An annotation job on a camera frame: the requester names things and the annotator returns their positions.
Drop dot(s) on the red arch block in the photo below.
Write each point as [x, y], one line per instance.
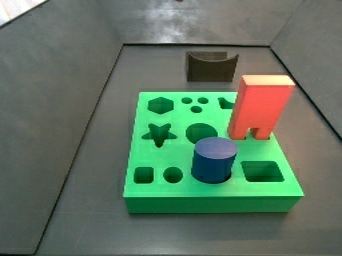
[262, 97]

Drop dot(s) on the blue cylinder block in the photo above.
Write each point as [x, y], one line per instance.
[212, 159]

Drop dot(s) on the dark grey curved fixture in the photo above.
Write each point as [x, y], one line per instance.
[209, 66]

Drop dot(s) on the green shape sorter board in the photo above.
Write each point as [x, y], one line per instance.
[172, 120]

